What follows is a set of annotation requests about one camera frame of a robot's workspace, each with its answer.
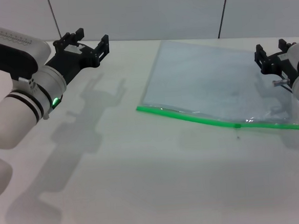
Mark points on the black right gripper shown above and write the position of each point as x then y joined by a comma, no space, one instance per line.
279,65

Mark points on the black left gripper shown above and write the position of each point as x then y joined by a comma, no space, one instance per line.
70,62

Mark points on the transparent green-zip document bag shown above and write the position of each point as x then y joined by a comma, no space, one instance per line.
209,87

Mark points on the green zipper slider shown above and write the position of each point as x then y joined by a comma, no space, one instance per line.
237,126

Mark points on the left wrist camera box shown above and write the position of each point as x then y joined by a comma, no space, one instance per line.
9,47

